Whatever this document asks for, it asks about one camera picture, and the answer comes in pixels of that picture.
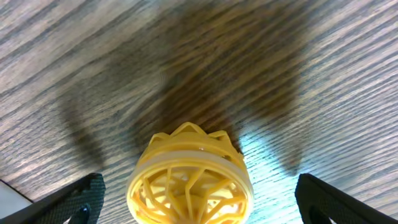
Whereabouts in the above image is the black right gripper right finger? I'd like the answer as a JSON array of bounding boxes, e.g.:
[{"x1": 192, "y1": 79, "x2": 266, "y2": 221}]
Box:
[{"x1": 295, "y1": 174, "x2": 397, "y2": 224}]

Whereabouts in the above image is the yellow wheel-shaped toy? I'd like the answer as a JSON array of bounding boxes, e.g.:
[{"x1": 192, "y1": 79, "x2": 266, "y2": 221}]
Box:
[{"x1": 126, "y1": 122, "x2": 254, "y2": 223}]

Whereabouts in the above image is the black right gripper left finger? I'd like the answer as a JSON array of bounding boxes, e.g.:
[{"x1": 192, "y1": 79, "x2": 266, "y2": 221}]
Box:
[{"x1": 1, "y1": 173, "x2": 106, "y2": 224}]

